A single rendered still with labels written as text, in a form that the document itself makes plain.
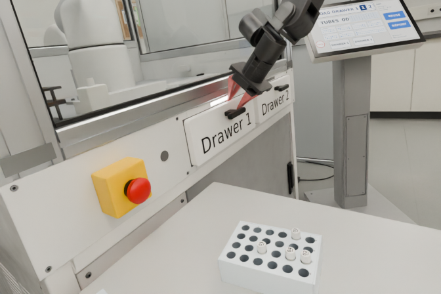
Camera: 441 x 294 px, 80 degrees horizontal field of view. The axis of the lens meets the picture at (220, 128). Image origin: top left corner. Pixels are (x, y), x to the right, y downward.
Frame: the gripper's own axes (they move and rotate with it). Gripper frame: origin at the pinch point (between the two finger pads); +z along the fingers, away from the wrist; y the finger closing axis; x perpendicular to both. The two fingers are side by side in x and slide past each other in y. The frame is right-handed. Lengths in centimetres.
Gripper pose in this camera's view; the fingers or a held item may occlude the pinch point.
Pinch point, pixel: (234, 102)
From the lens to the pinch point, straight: 69.5
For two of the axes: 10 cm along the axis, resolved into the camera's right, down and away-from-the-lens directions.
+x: -5.9, 3.1, -7.5
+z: -4.3, 6.6, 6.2
